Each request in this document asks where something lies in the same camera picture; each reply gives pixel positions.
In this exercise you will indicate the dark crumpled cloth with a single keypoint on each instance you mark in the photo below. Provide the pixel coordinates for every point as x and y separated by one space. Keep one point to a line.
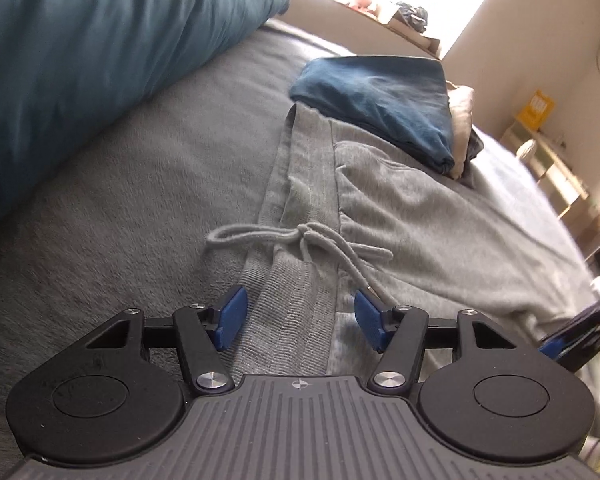
412 16

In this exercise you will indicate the patterned brown pillow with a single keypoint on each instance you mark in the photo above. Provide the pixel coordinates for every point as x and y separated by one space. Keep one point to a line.
476 145

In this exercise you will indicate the grey fleece blanket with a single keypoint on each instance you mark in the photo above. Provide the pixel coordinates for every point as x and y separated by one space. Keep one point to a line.
130 210

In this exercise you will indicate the teal pillow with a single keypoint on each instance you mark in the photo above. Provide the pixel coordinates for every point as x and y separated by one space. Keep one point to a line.
80 60

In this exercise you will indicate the grey sweatpants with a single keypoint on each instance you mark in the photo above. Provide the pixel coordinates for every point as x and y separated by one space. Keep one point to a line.
430 220

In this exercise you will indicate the yellow box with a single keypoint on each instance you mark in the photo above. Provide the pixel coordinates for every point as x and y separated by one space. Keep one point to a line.
535 110

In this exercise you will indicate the cream bedpost finial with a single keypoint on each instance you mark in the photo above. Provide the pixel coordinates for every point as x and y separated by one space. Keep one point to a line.
526 149

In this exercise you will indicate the cardboard box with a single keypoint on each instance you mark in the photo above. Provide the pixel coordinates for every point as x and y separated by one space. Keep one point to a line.
420 42

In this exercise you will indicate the dark blue folded garment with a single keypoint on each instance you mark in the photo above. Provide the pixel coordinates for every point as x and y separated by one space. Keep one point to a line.
380 100

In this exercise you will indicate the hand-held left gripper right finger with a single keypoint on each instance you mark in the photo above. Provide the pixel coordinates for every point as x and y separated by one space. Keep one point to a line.
370 320

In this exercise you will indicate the light wooden desk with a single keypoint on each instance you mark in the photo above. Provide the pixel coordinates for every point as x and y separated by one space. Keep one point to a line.
555 170

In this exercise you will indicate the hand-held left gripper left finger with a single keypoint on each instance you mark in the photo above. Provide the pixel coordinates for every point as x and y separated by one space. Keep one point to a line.
230 317

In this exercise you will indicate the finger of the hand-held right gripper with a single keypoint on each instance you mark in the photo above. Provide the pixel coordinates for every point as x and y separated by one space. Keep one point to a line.
590 322
550 348

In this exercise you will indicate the terracotta flower pot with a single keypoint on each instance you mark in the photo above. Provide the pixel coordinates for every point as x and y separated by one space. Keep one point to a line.
365 0

